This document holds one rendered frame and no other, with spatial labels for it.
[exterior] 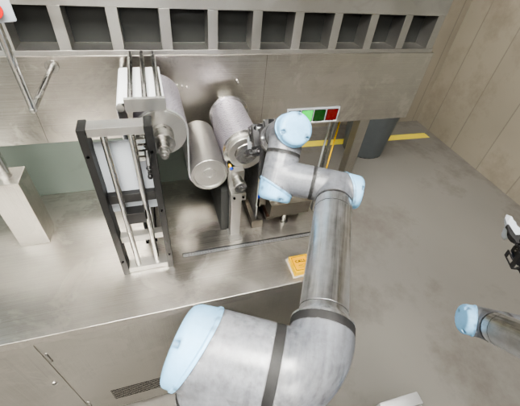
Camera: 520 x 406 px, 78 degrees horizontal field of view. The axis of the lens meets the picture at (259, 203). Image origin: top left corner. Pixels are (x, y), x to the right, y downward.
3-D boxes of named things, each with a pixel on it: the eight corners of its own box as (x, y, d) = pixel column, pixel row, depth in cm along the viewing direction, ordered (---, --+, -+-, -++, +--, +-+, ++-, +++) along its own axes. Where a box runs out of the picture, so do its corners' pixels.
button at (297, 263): (294, 276, 111) (295, 272, 110) (287, 260, 116) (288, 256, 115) (313, 272, 113) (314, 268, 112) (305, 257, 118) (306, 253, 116)
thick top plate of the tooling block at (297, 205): (269, 217, 122) (271, 205, 118) (243, 157, 149) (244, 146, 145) (308, 211, 126) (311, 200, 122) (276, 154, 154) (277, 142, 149)
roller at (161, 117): (139, 156, 94) (131, 112, 84) (138, 115, 111) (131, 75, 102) (188, 151, 98) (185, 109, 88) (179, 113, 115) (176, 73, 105)
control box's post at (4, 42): (28, 111, 79) (-11, 21, 66) (30, 108, 80) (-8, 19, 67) (35, 111, 80) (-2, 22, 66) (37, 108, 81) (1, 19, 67)
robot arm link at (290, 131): (275, 144, 65) (284, 103, 65) (260, 150, 75) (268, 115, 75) (309, 154, 67) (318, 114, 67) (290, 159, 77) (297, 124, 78)
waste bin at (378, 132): (371, 133, 376) (393, 72, 328) (396, 159, 339) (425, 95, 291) (330, 136, 363) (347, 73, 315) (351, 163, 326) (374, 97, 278)
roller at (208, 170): (192, 191, 107) (189, 162, 99) (183, 149, 125) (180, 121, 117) (227, 187, 110) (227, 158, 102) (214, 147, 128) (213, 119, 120)
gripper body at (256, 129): (271, 126, 93) (285, 117, 81) (274, 155, 94) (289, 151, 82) (245, 128, 91) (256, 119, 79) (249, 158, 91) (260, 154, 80)
